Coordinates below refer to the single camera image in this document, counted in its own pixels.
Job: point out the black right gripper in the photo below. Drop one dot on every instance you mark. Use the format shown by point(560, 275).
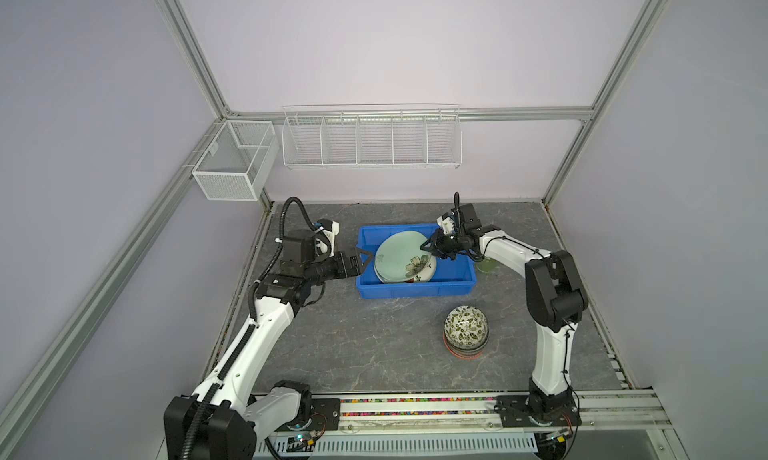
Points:
point(435, 246)

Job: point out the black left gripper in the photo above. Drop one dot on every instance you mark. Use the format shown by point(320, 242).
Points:
point(355, 268)

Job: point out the green flower plate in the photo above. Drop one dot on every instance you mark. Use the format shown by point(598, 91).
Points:
point(400, 256)

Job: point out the green leaf patterned bowl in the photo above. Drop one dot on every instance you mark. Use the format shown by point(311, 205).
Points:
point(466, 328)

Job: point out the red rimmed bottom bowl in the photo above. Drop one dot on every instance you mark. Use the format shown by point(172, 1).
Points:
point(467, 354)

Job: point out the white watermelon pattern plate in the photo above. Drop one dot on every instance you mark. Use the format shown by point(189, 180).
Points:
point(425, 274)

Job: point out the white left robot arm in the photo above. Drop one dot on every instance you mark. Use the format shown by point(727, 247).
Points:
point(252, 352)

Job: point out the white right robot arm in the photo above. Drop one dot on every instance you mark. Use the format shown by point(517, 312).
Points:
point(555, 300)

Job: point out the blue plastic bin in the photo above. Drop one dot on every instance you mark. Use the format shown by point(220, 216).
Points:
point(452, 277)

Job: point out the green glass cup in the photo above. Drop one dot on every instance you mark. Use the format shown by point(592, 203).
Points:
point(487, 265)

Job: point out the white mesh basket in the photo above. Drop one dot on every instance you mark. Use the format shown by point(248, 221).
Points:
point(237, 161)

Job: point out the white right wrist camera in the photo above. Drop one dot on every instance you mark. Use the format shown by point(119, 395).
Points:
point(447, 224)

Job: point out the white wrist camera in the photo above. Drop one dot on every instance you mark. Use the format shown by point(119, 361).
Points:
point(447, 224)
point(325, 237)

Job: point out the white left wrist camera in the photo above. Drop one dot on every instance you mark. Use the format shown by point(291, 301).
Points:
point(325, 237)

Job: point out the white wire rack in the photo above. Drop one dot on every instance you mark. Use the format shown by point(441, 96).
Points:
point(337, 136)

